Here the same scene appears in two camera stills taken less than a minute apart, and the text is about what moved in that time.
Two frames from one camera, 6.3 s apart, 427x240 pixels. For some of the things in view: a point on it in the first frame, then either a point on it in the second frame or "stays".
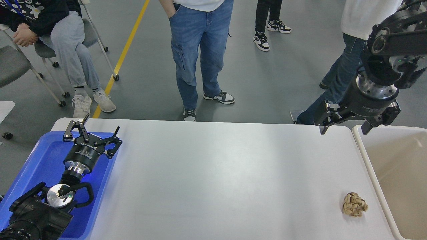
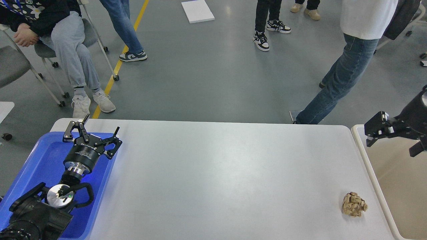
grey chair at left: [14, 64] stays
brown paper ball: [353, 205] stays
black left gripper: [82, 156] stays
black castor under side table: [8, 135] stays
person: [205, 24] -> [119, 11]
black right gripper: [375, 103] -> [411, 122]
